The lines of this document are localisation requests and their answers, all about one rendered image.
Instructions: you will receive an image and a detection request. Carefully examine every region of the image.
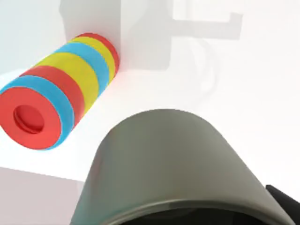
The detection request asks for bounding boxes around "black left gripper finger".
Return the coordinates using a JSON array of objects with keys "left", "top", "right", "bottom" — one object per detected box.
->
[{"left": 265, "top": 184, "right": 300, "bottom": 225}]

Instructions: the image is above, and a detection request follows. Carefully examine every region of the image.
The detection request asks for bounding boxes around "grey metal cup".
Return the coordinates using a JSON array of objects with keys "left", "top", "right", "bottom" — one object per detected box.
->
[{"left": 69, "top": 108, "right": 297, "bottom": 225}]

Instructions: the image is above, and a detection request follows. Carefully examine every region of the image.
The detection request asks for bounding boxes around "red blue yellow ring stack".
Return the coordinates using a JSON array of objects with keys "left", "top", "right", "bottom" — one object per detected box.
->
[{"left": 0, "top": 32, "right": 120, "bottom": 151}]

